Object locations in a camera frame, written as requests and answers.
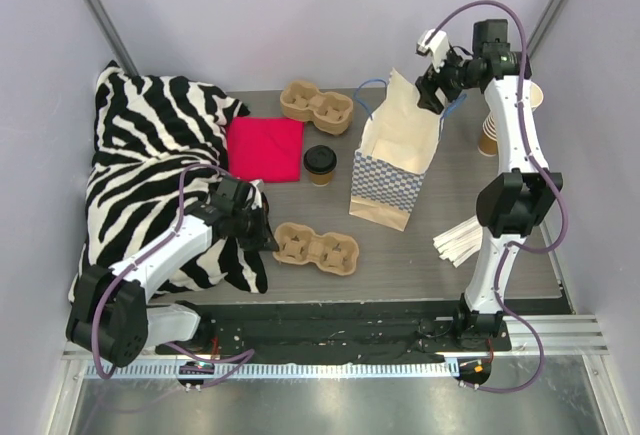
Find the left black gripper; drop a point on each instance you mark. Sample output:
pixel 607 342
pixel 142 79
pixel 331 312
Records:
pixel 255 233

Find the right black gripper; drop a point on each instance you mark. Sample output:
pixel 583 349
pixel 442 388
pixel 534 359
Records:
pixel 432 87

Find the checkered paper takeout bag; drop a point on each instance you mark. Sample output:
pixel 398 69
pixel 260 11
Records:
pixel 397 146

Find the single cardboard cup carrier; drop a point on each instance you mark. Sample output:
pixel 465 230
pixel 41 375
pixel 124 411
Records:
pixel 332 252

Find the brown paper coffee cup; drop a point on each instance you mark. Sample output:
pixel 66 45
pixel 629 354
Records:
pixel 320 178

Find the black plastic cup lid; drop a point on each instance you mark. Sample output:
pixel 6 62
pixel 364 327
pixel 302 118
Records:
pixel 320 160

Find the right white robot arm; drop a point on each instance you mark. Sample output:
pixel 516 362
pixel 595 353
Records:
pixel 519 198

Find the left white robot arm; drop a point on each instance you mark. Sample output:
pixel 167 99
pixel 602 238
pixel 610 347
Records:
pixel 111 316

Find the pink folded cloth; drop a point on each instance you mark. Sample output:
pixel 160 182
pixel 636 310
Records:
pixel 269 149

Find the cardboard cup carrier tray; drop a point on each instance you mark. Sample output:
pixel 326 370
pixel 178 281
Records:
pixel 328 111

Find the white wrapped straws pile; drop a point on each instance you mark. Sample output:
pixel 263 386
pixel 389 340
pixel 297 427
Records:
pixel 459 243

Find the zebra print pillow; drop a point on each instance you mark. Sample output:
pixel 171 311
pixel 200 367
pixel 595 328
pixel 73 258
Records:
pixel 155 138

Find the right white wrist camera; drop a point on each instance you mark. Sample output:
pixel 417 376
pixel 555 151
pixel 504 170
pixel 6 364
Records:
pixel 434 43

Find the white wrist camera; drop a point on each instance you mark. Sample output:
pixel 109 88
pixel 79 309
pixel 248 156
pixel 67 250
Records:
pixel 256 190
pixel 434 43

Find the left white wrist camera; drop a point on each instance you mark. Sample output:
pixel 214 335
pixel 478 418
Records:
pixel 256 190

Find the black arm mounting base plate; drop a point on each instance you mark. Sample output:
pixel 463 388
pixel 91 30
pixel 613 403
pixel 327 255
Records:
pixel 381 332

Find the white slotted cable duct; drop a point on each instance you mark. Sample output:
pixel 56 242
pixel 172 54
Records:
pixel 191 370

